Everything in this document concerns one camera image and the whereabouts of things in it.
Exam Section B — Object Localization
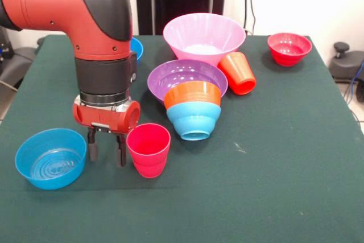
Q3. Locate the large pink bowl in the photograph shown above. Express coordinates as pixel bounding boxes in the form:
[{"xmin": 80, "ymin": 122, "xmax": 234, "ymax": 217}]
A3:
[{"xmin": 163, "ymin": 13, "xmax": 247, "ymax": 68}]

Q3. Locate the grey black equipment base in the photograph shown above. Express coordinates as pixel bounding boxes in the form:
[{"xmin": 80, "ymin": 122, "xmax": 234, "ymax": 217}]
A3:
[
  {"xmin": 329, "ymin": 42, "xmax": 364, "ymax": 84},
  {"xmin": 0, "ymin": 46, "xmax": 38, "ymax": 90}
]

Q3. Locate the ribbed cyan bowl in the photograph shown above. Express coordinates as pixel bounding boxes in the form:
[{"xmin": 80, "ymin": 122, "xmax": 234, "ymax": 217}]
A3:
[{"xmin": 166, "ymin": 102, "xmax": 222, "ymax": 142}]

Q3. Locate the red cup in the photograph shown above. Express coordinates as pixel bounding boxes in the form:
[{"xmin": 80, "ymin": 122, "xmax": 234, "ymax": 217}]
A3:
[{"xmin": 217, "ymin": 51, "xmax": 257, "ymax": 96}]

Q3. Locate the wide purple bowl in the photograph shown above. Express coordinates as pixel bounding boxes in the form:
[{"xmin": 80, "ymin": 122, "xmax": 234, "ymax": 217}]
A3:
[{"xmin": 147, "ymin": 59, "xmax": 229, "ymax": 104}]

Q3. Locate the flat-bottomed blue bowl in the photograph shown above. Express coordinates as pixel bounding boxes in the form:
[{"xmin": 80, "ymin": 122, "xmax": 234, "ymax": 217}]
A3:
[{"xmin": 14, "ymin": 128, "xmax": 88, "ymax": 191}]

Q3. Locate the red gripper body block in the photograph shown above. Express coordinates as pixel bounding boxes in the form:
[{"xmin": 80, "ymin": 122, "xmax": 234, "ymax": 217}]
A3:
[{"xmin": 72, "ymin": 94, "xmax": 142, "ymax": 135}]

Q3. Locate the small crimson bowl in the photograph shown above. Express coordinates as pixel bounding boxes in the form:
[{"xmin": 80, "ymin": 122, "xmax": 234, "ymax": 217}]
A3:
[{"xmin": 267, "ymin": 32, "xmax": 313, "ymax": 67}]

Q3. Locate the ribbed pink-red cup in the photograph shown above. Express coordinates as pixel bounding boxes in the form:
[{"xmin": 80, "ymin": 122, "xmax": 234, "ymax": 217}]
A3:
[{"xmin": 126, "ymin": 122, "xmax": 172, "ymax": 179}]

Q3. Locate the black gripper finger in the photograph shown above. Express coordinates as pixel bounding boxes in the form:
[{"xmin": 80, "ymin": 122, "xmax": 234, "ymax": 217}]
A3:
[
  {"xmin": 115, "ymin": 133, "xmax": 127, "ymax": 167},
  {"xmin": 86, "ymin": 127, "xmax": 100, "ymax": 162}
]

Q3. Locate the dark green table cloth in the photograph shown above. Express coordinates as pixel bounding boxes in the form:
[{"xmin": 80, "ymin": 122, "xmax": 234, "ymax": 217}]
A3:
[{"xmin": 0, "ymin": 34, "xmax": 364, "ymax": 243}]

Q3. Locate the deep blue bowl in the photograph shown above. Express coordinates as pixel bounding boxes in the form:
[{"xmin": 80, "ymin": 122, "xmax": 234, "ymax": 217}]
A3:
[{"xmin": 130, "ymin": 36, "xmax": 144, "ymax": 66}]

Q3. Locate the orange bowl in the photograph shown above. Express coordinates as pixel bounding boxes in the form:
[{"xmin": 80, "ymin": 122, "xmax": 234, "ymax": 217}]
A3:
[{"xmin": 163, "ymin": 80, "xmax": 222, "ymax": 110}]

